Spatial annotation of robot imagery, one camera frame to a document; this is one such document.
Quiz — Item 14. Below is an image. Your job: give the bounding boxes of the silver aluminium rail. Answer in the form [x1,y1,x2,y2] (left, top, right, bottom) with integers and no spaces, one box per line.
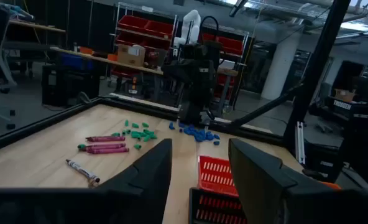
[295,121,306,165]

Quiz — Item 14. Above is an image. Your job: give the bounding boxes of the red slotted plastic basket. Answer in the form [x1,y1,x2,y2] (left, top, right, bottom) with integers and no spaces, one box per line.
[197,154,239,197]

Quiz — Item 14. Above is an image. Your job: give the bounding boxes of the small cardboard box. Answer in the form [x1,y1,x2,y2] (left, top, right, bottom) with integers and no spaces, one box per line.
[333,88,356,103]

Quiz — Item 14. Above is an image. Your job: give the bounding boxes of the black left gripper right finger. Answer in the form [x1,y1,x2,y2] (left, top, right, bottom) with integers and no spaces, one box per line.
[228,138,368,224]

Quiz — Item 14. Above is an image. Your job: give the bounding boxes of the white-wrapped crayon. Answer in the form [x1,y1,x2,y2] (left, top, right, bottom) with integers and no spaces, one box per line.
[65,159,101,184]

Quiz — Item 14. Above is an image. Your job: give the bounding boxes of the purple crayon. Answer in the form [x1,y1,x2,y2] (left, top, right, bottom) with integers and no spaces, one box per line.
[89,147,130,155]
[86,135,126,143]
[84,142,126,151]

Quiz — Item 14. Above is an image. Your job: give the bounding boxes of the black cabinet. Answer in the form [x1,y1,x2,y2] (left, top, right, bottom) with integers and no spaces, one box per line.
[41,63,101,107]

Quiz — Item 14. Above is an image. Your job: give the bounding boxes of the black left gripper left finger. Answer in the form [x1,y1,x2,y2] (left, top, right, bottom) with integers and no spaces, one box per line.
[0,138,173,224]

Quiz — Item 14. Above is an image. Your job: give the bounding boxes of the blue storage bin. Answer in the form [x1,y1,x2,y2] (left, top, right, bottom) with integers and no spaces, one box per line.
[61,52,94,71]

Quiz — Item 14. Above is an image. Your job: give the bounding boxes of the black Trossen case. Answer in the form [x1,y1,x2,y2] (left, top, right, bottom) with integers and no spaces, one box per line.
[326,96,368,121]

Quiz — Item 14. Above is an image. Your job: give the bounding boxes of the large cardboard box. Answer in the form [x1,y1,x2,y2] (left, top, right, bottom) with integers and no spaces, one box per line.
[117,44,147,67]

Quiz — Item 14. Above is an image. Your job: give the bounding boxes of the metal shelf rack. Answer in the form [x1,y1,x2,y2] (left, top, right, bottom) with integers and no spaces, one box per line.
[201,23,250,110]
[114,2,178,78]

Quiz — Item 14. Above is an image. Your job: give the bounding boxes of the wooden workbench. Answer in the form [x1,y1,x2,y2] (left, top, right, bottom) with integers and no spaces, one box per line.
[49,46,163,76]

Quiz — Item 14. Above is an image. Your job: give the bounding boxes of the orange slotted plastic basket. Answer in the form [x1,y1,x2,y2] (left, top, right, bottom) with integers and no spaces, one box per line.
[319,181,343,191]

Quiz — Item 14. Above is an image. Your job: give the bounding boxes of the white building column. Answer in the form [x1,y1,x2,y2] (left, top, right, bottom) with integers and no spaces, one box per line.
[260,29,303,101]

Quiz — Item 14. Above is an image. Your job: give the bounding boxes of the black slotted plastic basket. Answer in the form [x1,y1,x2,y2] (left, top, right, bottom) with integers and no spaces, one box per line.
[188,187,249,224]

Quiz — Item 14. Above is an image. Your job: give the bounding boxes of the red storage bin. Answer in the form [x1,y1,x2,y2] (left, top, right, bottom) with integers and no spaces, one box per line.
[144,20,175,39]
[117,14,150,32]
[216,35,244,56]

